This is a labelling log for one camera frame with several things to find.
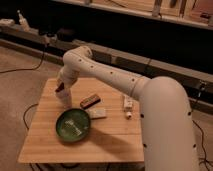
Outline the black floor cable right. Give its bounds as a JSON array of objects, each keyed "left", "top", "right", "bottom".
[{"left": 192, "top": 119, "right": 213, "bottom": 171}]

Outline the black device on ledge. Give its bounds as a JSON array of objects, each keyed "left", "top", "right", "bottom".
[{"left": 57, "top": 28, "right": 75, "bottom": 42}]

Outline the black floor cable left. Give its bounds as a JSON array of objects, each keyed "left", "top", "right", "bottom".
[{"left": 0, "top": 46, "right": 48, "bottom": 76}]

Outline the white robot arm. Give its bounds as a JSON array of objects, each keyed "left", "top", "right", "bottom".
[{"left": 58, "top": 46, "right": 199, "bottom": 171}]

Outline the white ceramic cup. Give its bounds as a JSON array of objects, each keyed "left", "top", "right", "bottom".
[{"left": 56, "top": 89, "right": 72, "bottom": 109}]

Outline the red pepper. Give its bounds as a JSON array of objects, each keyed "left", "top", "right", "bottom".
[{"left": 55, "top": 83, "right": 64, "bottom": 93}]

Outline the wooden table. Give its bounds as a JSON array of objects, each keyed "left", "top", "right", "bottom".
[{"left": 18, "top": 78, "right": 144, "bottom": 163}]

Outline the green round plate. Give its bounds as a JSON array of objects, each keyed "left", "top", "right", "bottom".
[{"left": 55, "top": 108, "right": 91, "bottom": 143}]

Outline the black floor cable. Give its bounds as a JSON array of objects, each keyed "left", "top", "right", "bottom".
[
  {"left": 0, "top": 46, "right": 48, "bottom": 76},
  {"left": 192, "top": 119, "right": 213, "bottom": 171}
]

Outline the brown rectangular block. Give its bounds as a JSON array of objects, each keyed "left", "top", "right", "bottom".
[{"left": 80, "top": 94, "right": 101, "bottom": 109}]

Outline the pale sponge block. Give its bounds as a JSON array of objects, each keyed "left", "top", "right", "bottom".
[{"left": 87, "top": 108, "right": 107, "bottom": 119}]

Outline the white spray bottle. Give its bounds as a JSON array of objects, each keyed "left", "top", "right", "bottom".
[{"left": 17, "top": 11, "right": 30, "bottom": 31}]

